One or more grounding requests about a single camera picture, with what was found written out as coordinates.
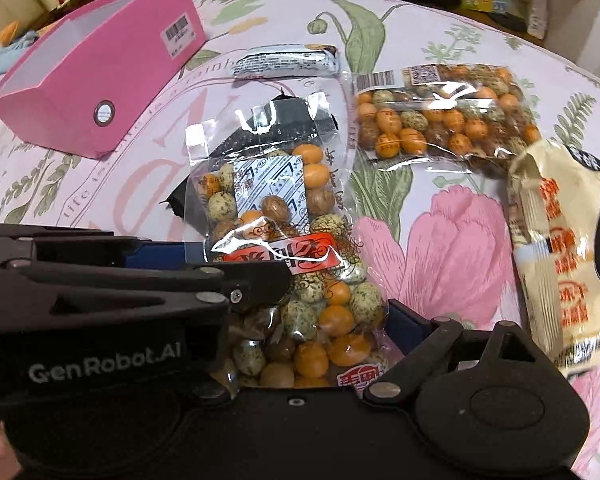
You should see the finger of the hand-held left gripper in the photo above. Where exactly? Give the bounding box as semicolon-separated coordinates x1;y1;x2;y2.
0;261;292;336
0;225;205;268

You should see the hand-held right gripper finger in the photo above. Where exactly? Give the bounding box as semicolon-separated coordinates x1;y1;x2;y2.
362;300;551;402

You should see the clear peanut bag red label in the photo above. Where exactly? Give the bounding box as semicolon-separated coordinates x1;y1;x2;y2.
187;92;386;391

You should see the cream instant noodle packet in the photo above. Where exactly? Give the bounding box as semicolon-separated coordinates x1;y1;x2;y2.
507;140;600;371

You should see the pink cardboard box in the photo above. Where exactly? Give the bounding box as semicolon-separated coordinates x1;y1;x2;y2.
0;0;206;161

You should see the black snack packet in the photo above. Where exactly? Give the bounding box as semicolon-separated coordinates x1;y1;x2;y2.
162;92;341;221

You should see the clear peanut bag with barcode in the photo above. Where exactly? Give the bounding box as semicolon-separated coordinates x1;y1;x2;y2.
352;64;541;171

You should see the silver snack packet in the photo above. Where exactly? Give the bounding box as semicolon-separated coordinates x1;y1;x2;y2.
230;44;340;80

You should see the floral bedsheet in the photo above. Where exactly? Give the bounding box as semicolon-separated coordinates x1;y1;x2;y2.
0;0;600;480

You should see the light blue cloth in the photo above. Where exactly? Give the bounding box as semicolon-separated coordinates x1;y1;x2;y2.
0;30;38;98

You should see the white printed package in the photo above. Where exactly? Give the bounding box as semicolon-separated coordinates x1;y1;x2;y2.
527;0;551;38

